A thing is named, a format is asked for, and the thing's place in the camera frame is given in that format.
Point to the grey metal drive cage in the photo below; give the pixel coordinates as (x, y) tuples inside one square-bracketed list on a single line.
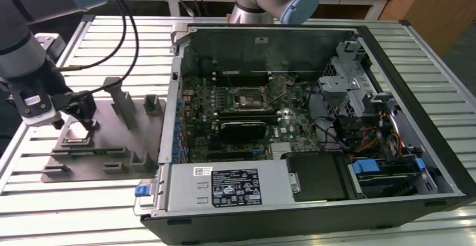
[(336, 87)]

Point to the silver CPU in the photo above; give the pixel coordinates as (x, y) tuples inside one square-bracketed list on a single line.
[(76, 134)]

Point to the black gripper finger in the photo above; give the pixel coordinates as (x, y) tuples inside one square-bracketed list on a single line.
[(87, 109), (58, 123)]

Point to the small blue carrier tab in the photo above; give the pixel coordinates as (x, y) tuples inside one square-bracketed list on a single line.
[(420, 164)]

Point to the grey parts rack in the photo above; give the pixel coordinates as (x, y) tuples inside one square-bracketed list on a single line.
[(108, 145)]

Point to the wooden cabinet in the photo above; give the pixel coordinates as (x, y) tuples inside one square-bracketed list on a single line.
[(439, 11)]

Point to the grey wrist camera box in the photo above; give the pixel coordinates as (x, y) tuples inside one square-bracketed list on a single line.
[(50, 45)]

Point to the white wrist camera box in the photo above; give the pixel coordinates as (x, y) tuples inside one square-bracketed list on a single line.
[(38, 115)]

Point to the green motherboard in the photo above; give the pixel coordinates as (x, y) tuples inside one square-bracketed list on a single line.
[(298, 112)]

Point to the black plastic shroud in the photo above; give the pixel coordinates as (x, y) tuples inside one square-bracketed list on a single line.
[(320, 176)]

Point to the metal disk bay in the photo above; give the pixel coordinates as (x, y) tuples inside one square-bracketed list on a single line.
[(427, 186)]

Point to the silver power supply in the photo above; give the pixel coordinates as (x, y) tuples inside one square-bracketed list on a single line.
[(186, 193)]

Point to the blue case latch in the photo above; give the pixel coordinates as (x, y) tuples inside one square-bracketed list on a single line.
[(142, 190)]

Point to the black graphics card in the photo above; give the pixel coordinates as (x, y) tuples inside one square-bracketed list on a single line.
[(242, 131)]

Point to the blue disk carrier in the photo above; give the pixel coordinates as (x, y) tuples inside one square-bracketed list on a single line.
[(366, 167)]

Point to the silver chipset heat sink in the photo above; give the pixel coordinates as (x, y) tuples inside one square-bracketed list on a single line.
[(282, 149)]

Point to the CPU socket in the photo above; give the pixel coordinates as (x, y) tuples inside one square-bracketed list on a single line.
[(246, 99)]

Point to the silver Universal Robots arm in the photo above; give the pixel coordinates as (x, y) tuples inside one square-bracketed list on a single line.
[(19, 50)]

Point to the black PC case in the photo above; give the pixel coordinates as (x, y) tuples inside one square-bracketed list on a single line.
[(260, 223)]

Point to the green RAM stick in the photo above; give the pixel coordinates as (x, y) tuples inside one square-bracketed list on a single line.
[(92, 151)]

